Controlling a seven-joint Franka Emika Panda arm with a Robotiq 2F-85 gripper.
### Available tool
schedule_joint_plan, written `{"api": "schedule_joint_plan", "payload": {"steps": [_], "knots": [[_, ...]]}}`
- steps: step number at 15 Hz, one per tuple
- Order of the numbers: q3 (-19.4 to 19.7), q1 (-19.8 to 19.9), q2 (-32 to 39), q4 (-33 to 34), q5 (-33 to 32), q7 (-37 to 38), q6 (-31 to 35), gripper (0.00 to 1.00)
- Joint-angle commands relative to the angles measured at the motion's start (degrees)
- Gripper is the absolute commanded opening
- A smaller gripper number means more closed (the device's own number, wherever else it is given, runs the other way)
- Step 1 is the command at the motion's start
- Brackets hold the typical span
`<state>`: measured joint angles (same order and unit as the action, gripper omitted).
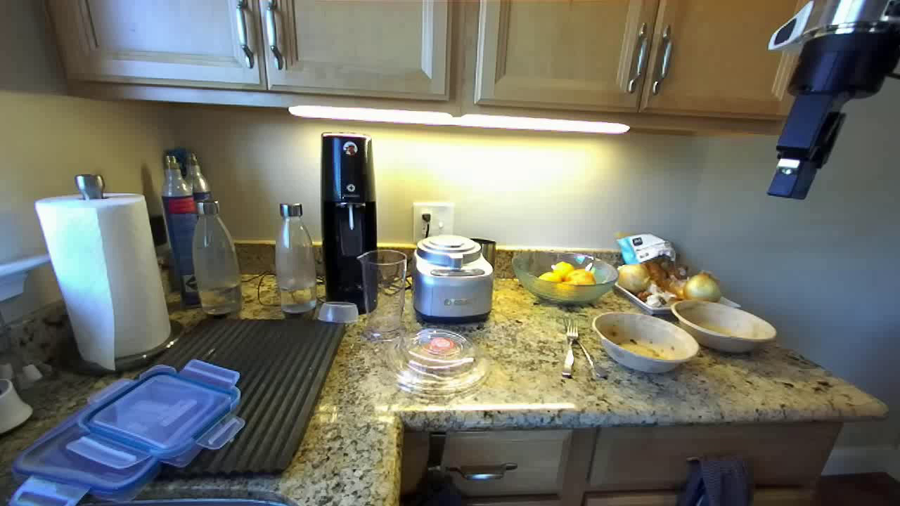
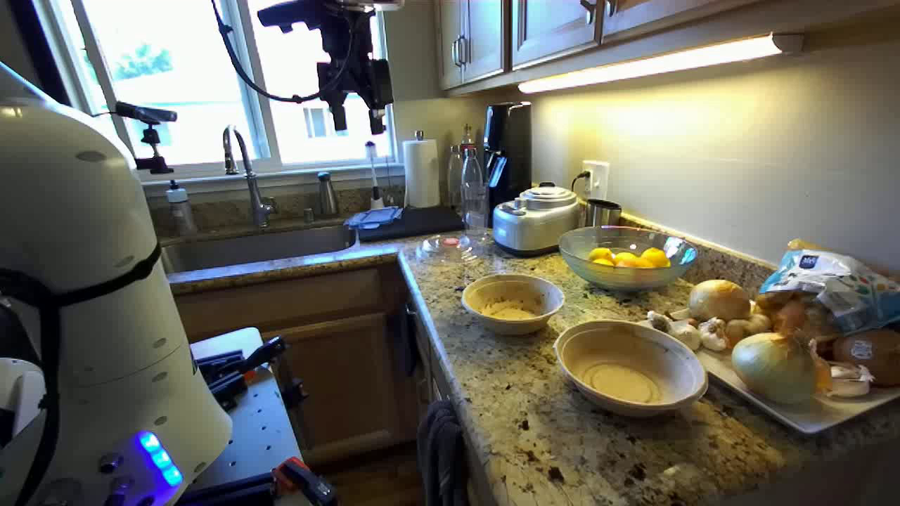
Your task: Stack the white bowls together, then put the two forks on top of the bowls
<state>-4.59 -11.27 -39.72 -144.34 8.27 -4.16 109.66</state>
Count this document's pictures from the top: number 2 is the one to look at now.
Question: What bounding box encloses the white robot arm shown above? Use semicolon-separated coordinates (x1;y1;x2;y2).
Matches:
0;72;235;506

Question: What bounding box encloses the white bowl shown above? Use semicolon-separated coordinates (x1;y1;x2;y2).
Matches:
555;320;708;419
461;275;565;336

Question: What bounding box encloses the clear plastic bottle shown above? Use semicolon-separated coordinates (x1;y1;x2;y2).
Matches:
458;147;489;246

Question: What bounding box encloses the yellow onion front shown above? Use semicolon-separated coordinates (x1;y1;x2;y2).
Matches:
732;333;817;405

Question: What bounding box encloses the dark hanging towel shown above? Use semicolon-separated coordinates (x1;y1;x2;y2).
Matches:
417;400;469;506

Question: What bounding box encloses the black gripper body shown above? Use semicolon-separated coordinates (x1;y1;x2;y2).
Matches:
318;13;395;109

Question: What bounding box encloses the yellow onion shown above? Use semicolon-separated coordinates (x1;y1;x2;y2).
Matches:
732;333;817;405
690;280;752;320

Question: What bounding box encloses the white ice cream maker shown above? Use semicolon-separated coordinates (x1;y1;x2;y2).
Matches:
493;185;588;253

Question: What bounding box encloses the white wall outlet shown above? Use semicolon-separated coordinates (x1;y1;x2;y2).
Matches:
583;162;610;199

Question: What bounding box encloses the glass bowl with lemons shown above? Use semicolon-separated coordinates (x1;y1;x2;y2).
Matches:
561;226;699;294

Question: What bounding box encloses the plastic food bag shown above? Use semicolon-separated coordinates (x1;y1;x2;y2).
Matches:
759;247;900;336

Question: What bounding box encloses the under cabinet light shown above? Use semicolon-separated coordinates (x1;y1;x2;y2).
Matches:
521;34;804;97

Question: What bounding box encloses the paper towel roll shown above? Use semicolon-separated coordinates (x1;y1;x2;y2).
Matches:
403;136;441;209

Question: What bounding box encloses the chrome kitchen faucet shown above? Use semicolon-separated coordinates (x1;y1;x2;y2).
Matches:
222;125;274;229

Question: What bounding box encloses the yellow onion back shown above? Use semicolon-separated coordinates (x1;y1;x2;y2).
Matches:
690;280;752;320

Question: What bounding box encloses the white rectangular plate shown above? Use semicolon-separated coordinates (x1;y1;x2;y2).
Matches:
700;353;900;436

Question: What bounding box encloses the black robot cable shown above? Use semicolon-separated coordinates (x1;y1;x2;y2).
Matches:
205;0;326;107

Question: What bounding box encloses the soap dispenser bottle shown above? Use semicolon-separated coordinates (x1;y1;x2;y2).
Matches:
167;181;197;236

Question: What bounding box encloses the black camera on tripod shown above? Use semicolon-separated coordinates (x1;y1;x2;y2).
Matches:
114;101;178;174

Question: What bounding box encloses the black soda maker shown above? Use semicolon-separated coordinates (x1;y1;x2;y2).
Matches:
485;101;533;205

